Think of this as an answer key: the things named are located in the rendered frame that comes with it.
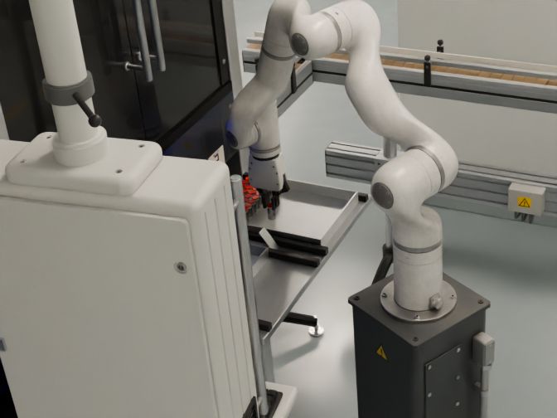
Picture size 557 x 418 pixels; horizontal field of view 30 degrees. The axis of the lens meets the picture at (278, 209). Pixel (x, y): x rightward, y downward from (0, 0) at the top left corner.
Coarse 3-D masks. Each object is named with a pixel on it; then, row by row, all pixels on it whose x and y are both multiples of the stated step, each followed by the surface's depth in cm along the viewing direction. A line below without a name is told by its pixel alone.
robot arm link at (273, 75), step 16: (272, 64) 258; (288, 64) 259; (256, 80) 265; (272, 80) 262; (288, 80) 265; (240, 96) 266; (256, 96) 264; (272, 96) 264; (240, 112) 266; (256, 112) 264; (240, 128) 267; (240, 144) 271
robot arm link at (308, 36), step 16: (288, 0) 246; (304, 0) 245; (272, 16) 249; (288, 16) 243; (304, 16) 235; (320, 16) 235; (272, 32) 252; (288, 32) 238; (304, 32) 233; (320, 32) 233; (336, 32) 235; (272, 48) 254; (288, 48) 254; (304, 48) 234; (320, 48) 233; (336, 48) 237
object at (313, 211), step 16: (288, 192) 305; (304, 192) 305; (320, 192) 302; (336, 192) 300; (352, 192) 297; (288, 208) 298; (304, 208) 297; (320, 208) 297; (336, 208) 296; (352, 208) 295; (256, 224) 292; (272, 224) 292; (288, 224) 291; (304, 224) 290; (320, 224) 290; (336, 224) 285; (304, 240) 280; (320, 240) 277
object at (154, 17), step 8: (152, 0) 242; (152, 8) 244; (152, 16) 245; (152, 24) 246; (152, 32) 248; (160, 32) 248; (160, 40) 248; (160, 48) 249; (152, 56) 252; (160, 56) 250; (160, 64) 251
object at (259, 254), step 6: (252, 246) 278; (258, 246) 277; (252, 252) 279; (258, 252) 278; (264, 252) 275; (252, 258) 278; (258, 258) 272; (264, 258) 275; (252, 264) 276; (258, 264) 272; (258, 270) 273
